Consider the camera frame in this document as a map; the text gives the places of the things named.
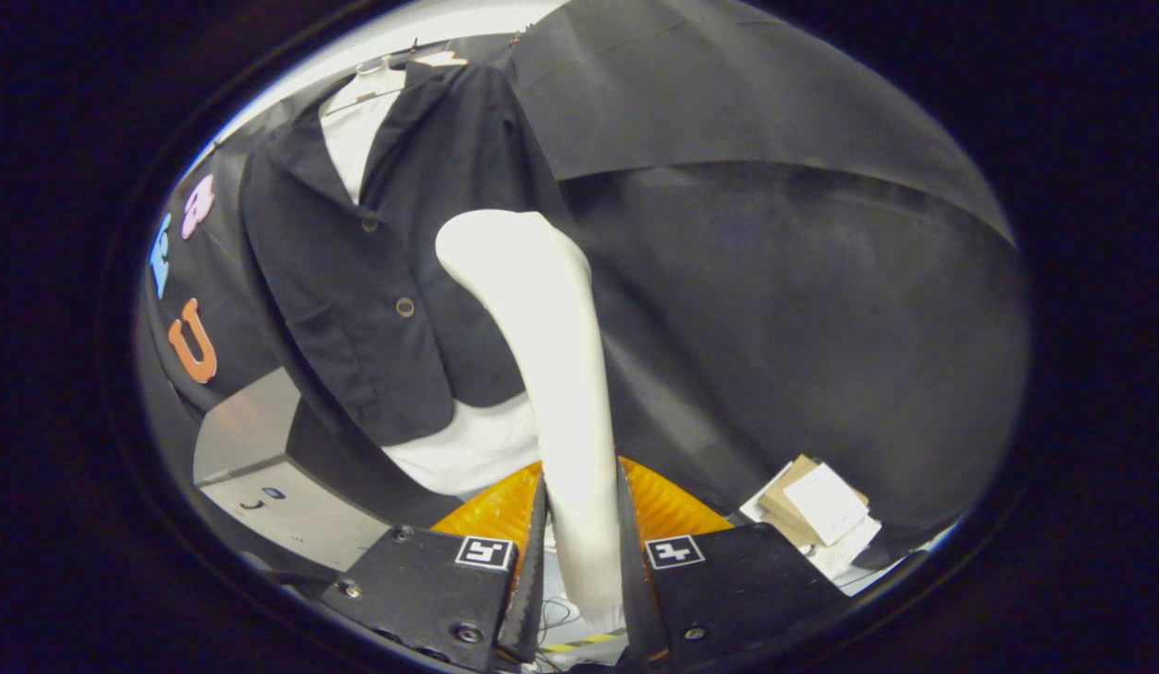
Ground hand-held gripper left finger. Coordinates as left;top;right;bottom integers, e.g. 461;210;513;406
319;461;552;673

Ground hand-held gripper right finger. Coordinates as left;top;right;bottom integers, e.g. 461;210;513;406
617;459;847;670

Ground white garment steamer head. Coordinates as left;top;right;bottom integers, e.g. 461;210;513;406
435;210;627;633

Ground black blazer jacket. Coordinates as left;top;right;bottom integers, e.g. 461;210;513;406
240;58;580;447

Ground brown cardboard box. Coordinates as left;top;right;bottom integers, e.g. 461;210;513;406
759;455;871;549

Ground white paper sheet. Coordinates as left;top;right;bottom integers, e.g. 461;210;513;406
784;463;868;547

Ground black backdrop cloth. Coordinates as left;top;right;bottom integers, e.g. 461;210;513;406
135;0;1030;572

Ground grey cabinet with dark top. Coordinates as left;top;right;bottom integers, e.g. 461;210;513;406
193;367;463;574

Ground black floor cables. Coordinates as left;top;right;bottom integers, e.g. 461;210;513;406
533;597;580;671

